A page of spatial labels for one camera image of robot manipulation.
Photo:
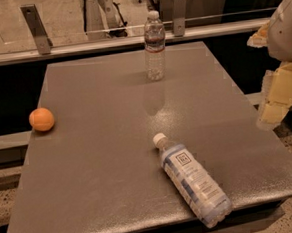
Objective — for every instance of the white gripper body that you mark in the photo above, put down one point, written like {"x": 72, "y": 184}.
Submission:
{"x": 287, "y": 33}

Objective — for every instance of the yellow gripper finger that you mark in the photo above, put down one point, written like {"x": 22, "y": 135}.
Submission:
{"x": 260, "y": 38}
{"x": 276, "y": 97}

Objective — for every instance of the blue label plastic bottle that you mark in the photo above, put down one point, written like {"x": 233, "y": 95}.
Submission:
{"x": 199, "y": 190}

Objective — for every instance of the clear red label bottle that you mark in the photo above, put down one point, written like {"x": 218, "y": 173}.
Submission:
{"x": 154, "y": 48}

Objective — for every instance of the orange fruit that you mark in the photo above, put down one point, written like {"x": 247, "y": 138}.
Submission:
{"x": 41, "y": 119}

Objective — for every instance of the horizontal metal rail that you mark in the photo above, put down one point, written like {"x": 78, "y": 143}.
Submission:
{"x": 195, "y": 33}

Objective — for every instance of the right metal bracket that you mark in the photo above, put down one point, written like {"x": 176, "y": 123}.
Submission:
{"x": 178, "y": 17}

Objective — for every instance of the metal bracket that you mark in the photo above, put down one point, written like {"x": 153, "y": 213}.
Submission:
{"x": 178, "y": 17}
{"x": 37, "y": 29}

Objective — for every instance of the left metal bracket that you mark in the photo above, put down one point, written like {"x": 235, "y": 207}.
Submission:
{"x": 37, "y": 29}

